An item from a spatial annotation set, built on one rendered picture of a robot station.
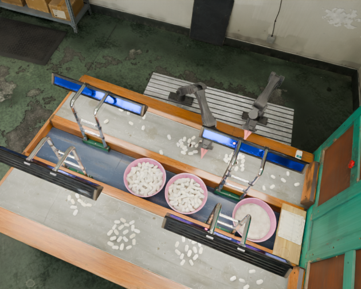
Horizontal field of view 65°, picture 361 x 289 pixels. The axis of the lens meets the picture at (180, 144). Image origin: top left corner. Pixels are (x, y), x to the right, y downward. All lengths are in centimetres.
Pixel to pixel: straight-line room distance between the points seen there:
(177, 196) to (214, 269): 47
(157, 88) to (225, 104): 56
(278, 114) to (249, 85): 113
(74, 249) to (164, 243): 49
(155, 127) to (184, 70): 152
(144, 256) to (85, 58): 254
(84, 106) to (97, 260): 108
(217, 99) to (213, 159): 59
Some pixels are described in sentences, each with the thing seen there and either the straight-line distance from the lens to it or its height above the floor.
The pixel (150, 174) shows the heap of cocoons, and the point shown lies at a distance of 185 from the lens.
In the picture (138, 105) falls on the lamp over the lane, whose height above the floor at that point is 110.
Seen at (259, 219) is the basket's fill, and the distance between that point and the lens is 186.
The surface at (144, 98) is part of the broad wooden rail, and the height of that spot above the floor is 76.
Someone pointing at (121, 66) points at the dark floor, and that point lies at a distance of 348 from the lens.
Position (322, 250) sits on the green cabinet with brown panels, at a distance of 165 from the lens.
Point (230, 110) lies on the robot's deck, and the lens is 228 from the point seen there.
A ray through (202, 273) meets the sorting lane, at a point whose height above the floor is 74.
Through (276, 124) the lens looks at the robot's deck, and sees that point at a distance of 232.
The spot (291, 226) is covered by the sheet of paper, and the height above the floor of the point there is 78.
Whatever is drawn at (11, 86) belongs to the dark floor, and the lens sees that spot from 358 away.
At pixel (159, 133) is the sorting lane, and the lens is 200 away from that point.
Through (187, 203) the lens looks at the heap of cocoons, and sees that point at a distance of 179.
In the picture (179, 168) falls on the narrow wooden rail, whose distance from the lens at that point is 185.
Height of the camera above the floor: 243
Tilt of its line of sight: 60 degrees down
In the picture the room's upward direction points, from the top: 8 degrees clockwise
